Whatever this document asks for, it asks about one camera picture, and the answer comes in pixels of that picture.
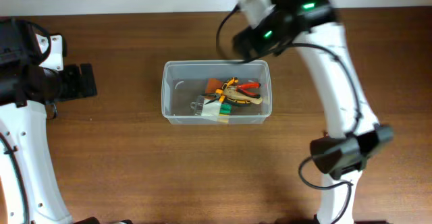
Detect orange black long-nose pliers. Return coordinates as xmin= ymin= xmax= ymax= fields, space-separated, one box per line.
xmin=202 ymin=77 xmax=251 ymax=107

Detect red handled cutting pliers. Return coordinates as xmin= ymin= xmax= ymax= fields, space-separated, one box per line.
xmin=236 ymin=82 xmax=261 ymax=99

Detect clear plastic container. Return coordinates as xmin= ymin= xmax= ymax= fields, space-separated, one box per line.
xmin=161 ymin=60 xmax=272 ymax=125

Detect clear box of coloured bits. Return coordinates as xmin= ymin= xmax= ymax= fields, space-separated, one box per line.
xmin=190 ymin=96 xmax=232 ymax=123

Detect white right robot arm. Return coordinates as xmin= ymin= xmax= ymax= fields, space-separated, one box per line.
xmin=233 ymin=0 xmax=394 ymax=224

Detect orange scraper with wooden handle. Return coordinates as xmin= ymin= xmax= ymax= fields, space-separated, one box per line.
xmin=205 ymin=78 xmax=263 ymax=105

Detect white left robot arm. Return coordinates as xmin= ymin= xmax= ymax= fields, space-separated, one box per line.
xmin=1 ymin=18 xmax=97 ymax=223

